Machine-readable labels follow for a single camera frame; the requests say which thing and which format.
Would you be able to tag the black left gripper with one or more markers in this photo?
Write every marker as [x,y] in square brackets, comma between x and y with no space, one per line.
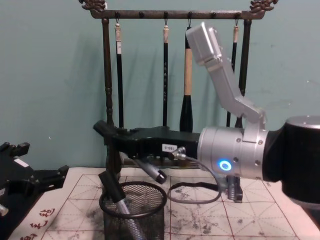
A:
[15,185]

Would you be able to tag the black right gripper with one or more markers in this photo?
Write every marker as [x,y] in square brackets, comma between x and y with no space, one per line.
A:
[172,142]

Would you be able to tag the silver pen with black cap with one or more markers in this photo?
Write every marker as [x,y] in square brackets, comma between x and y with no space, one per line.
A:
[153,172]
[113,187]

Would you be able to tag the thin brush with white label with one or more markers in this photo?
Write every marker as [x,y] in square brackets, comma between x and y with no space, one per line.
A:
[120,75]

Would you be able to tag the thin black calligraphy brush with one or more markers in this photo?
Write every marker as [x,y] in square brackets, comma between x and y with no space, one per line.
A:
[165,87]
[235,50]

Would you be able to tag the dark wooden brush rack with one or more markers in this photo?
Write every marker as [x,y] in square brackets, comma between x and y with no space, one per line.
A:
[107,75]

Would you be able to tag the white felt mat red grid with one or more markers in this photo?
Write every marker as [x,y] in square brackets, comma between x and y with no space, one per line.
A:
[225,220]

